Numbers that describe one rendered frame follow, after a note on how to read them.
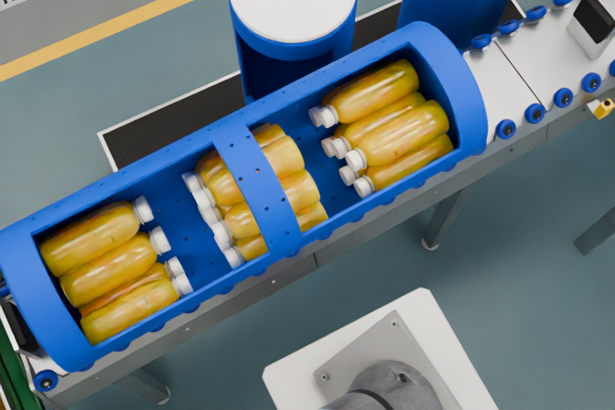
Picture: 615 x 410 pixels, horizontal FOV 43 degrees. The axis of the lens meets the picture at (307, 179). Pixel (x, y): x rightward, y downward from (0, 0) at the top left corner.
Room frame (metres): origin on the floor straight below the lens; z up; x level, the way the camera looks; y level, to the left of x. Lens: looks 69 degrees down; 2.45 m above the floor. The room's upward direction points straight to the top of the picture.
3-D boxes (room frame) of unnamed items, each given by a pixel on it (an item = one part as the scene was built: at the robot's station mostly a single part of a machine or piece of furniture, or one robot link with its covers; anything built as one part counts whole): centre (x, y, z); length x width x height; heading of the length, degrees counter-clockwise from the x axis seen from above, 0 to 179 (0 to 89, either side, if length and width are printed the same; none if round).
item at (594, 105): (0.78, -0.64, 0.92); 0.08 x 0.03 x 0.05; 30
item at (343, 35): (0.99, 0.04, 0.59); 0.28 x 0.28 x 0.88
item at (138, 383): (0.22, 0.44, 0.31); 0.06 x 0.06 x 0.63; 30
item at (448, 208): (0.71, -0.41, 0.31); 0.06 x 0.06 x 0.63; 30
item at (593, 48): (0.91, -0.62, 1.00); 0.10 x 0.04 x 0.15; 30
